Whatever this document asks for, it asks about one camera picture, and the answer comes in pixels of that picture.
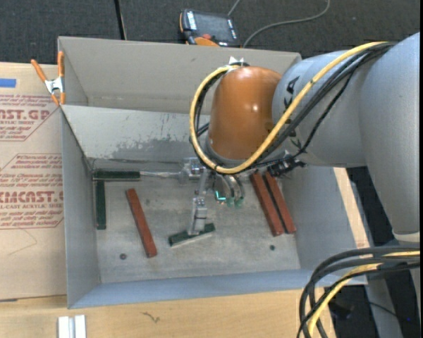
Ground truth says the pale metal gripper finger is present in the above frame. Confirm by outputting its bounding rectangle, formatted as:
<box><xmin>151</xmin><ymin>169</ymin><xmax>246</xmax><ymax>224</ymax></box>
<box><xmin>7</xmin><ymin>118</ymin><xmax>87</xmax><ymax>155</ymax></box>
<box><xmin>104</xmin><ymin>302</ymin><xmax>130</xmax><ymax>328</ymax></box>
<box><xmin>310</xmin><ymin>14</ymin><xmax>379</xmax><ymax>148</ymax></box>
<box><xmin>140</xmin><ymin>170</ymin><xmax>180</xmax><ymax>180</ymax></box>
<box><xmin>187</xmin><ymin>196</ymin><xmax>209</xmax><ymax>236</ymax></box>

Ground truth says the dark green flat block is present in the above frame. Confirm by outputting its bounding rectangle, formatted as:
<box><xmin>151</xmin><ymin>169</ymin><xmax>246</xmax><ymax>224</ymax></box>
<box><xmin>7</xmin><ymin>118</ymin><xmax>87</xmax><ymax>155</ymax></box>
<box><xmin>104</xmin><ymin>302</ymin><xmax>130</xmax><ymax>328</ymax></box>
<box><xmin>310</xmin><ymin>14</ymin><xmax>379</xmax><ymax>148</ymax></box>
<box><xmin>167</xmin><ymin>223</ymin><xmax>216</xmax><ymax>248</ymax></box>
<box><xmin>95</xmin><ymin>180</ymin><xmax>108</xmax><ymax>230</ymax></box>
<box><xmin>92</xmin><ymin>169</ymin><xmax>142</xmax><ymax>182</ymax></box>

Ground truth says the red-brown flat block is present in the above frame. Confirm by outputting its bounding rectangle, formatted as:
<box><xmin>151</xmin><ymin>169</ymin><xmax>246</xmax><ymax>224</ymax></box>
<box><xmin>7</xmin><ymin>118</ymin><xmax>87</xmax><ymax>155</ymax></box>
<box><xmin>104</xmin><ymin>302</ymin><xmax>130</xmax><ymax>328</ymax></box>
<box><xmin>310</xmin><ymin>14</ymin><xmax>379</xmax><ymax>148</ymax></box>
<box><xmin>264</xmin><ymin>171</ymin><xmax>298</xmax><ymax>234</ymax></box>
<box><xmin>250</xmin><ymin>173</ymin><xmax>285</xmax><ymax>237</ymax></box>
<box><xmin>125</xmin><ymin>187</ymin><xmax>159</xmax><ymax>259</ymax></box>

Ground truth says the grey metal bin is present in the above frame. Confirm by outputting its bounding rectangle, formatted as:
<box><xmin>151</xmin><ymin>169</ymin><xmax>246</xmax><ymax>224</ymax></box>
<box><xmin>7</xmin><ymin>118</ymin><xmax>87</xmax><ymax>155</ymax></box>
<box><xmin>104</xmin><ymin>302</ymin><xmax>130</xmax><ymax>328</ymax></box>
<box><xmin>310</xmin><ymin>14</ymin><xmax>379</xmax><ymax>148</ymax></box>
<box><xmin>57</xmin><ymin>36</ymin><xmax>371</xmax><ymax>310</ymax></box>

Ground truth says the brown cardboard board red print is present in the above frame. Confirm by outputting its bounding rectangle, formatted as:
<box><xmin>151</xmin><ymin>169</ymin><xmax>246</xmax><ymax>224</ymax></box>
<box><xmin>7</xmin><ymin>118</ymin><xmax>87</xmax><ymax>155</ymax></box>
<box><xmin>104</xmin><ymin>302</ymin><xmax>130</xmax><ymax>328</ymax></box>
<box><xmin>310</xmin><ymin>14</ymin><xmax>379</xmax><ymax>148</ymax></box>
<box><xmin>0</xmin><ymin>61</ymin><xmax>68</xmax><ymax>303</ymax></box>

